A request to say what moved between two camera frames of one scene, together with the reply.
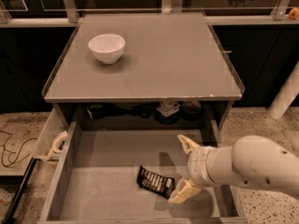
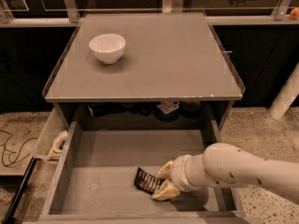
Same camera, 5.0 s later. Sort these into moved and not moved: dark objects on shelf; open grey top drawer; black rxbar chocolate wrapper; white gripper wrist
Moved: white gripper wrist
Not moved: open grey top drawer; black rxbar chocolate wrapper; dark objects on shelf
